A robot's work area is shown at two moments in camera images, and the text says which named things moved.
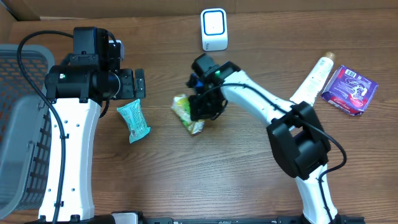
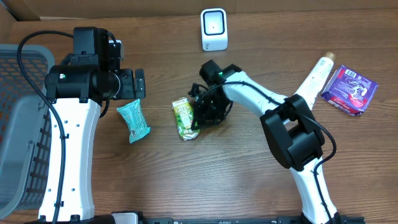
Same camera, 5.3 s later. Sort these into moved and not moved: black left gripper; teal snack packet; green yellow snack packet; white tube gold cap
Moved: green yellow snack packet
Not moved: white tube gold cap; black left gripper; teal snack packet
